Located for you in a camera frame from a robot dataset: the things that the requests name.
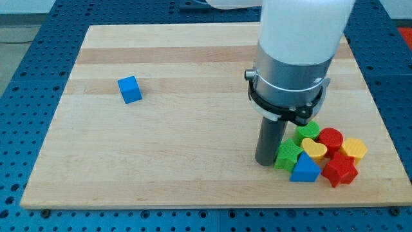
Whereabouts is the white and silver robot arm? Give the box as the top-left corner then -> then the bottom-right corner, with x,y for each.
207,0 -> 355,126

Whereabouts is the blue cube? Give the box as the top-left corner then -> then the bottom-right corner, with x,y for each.
117,76 -> 142,104

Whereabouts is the wooden board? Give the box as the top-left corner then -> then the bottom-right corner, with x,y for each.
20,23 -> 411,209

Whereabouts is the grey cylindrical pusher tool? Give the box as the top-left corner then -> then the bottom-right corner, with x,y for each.
255,117 -> 287,166

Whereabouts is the green star block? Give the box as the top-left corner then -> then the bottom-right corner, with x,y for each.
274,139 -> 303,173

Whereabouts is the green cylinder block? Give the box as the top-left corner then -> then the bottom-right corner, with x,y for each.
292,121 -> 321,146

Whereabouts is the blue triangle block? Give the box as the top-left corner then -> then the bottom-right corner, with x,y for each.
290,151 -> 321,182

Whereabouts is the yellow heart block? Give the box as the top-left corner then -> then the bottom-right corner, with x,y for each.
301,138 -> 328,164

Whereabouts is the red cylinder block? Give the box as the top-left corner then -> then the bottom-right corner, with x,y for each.
317,128 -> 344,158

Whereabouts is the red star block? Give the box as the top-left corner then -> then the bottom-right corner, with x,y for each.
321,151 -> 359,188

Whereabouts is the yellow hexagon block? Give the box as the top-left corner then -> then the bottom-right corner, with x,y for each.
338,138 -> 368,165

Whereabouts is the red object at edge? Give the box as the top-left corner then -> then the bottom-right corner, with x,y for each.
397,27 -> 412,50

